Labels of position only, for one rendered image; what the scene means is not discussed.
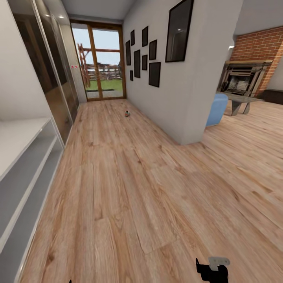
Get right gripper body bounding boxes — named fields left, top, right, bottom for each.
left=200, top=264, right=228, bottom=283

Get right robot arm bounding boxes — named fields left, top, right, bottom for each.
left=196, top=256, right=231, bottom=283

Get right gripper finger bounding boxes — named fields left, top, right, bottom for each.
left=196, top=258, right=224, bottom=273

